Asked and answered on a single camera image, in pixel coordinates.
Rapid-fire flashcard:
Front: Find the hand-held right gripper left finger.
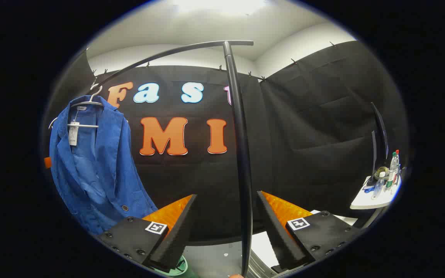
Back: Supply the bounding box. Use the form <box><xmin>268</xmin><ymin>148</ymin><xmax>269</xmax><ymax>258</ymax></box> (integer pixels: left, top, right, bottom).
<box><xmin>97</xmin><ymin>194</ymin><xmax>198</xmax><ymax>273</ymax></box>

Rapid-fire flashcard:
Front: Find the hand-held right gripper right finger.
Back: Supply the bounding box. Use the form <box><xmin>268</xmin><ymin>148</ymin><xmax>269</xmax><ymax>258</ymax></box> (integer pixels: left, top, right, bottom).
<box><xmin>256</xmin><ymin>191</ymin><xmax>362</xmax><ymax>273</ymax></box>

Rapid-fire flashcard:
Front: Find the green laundry hamper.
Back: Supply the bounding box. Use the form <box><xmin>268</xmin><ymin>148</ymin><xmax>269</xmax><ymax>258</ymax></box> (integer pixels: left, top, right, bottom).
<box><xmin>149</xmin><ymin>255</ymin><xmax>189</xmax><ymax>277</ymax></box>

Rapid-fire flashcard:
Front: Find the blue corduroy jacket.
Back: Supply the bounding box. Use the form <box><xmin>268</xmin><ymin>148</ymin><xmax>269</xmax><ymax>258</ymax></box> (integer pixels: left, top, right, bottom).
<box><xmin>49</xmin><ymin>101</ymin><xmax>158</xmax><ymax>236</ymax></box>

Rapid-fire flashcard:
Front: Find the white plastic clothes hanger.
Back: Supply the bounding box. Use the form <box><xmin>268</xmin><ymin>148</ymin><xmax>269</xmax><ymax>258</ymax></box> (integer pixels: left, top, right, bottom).
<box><xmin>49</xmin><ymin>83</ymin><xmax>105</xmax><ymax>130</ymax></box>

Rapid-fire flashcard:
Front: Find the black metal clothes rack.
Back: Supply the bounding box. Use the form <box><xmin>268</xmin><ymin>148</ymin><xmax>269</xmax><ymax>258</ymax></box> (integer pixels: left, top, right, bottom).
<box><xmin>85</xmin><ymin>40</ymin><xmax>255</xmax><ymax>277</ymax></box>

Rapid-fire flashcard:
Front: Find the white table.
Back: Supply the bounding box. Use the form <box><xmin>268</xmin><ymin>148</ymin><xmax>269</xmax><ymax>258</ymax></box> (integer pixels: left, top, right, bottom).
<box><xmin>349</xmin><ymin>176</ymin><xmax>401</xmax><ymax>211</ymax></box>

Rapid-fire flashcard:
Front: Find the black backdrop cloth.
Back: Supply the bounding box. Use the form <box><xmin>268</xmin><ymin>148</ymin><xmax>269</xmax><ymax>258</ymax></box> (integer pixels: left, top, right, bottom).
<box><xmin>43</xmin><ymin>41</ymin><xmax>410</xmax><ymax>247</ymax></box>

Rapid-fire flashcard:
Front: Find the small clear plastic bottle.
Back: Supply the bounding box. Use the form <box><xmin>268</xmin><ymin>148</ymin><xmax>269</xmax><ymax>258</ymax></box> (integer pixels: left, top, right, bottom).
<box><xmin>373</xmin><ymin>172</ymin><xmax>386</xmax><ymax>200</ymax></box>

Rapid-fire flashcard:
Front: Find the green cap plastic bottle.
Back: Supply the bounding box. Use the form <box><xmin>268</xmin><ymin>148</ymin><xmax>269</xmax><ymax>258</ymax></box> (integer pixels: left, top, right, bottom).
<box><xmin>388</xmin><ymin>152</ymin><xmax>397</xmax><ymax>190</ymax></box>

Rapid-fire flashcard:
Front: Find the dark monitor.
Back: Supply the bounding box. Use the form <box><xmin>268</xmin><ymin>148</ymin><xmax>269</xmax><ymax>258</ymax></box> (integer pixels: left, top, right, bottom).
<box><xmin>370</xmin><ymin>102</ymin><xmax>390</xmax><ymax>176</ymax></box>

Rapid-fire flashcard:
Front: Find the ceiling light panel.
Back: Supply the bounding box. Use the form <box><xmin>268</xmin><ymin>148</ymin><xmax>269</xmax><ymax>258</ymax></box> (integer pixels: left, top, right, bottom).
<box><xmin>172</xmin><ymin>0</ymin><xmax>269</xmax><ymax>14</ymax></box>

